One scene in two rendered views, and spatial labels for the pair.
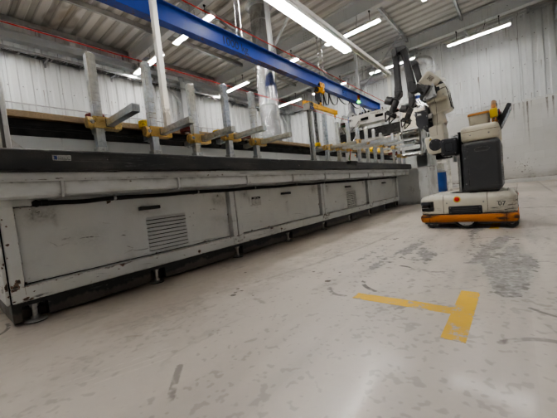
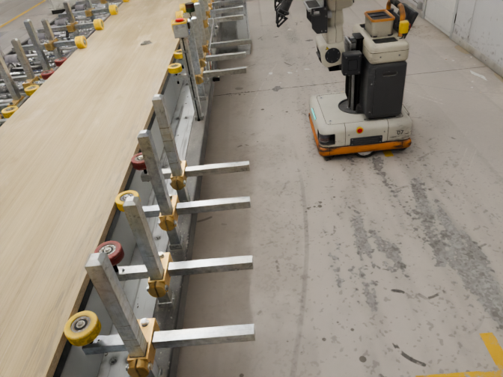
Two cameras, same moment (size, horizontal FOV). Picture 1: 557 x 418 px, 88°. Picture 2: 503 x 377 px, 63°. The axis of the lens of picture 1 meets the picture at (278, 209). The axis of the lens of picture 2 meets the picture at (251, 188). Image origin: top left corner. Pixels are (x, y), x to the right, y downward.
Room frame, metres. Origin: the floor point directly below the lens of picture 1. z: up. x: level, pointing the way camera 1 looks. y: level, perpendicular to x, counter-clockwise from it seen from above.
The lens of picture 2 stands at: (0.82, 0.68, 1.72)
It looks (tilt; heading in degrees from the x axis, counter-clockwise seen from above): 37 degrees down; 323
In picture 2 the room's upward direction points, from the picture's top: 8 degrees counter-clockwise
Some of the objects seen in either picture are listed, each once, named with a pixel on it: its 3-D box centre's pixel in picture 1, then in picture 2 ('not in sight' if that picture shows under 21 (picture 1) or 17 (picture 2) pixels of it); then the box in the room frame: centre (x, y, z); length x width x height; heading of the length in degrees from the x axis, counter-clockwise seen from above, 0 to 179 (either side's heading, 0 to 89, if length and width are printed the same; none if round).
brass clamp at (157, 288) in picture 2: (199, 139); (160, 274); (1.69, 0.42, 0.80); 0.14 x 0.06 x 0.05; 140
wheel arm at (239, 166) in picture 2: (266, 141); (195, 171); (2.05, 0.04, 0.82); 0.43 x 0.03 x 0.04; 50
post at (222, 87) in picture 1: (226, 122); (162, 195); (1.87, 0.27, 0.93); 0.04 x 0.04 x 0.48; 50
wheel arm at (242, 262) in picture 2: (208, 138); (182, 268); (1.67, 0.36, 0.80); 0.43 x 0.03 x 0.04; 50
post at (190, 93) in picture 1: (194, 126); (153, 263); (1.67, 0.43, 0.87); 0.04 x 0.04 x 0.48; 50
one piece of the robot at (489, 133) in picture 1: (478, 155); (372, 64); (2.49, -1.76, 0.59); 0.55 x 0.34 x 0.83; 140
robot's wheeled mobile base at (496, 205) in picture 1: (469, 205); (356, 120); (2.55, -1.69, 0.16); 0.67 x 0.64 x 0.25; 50
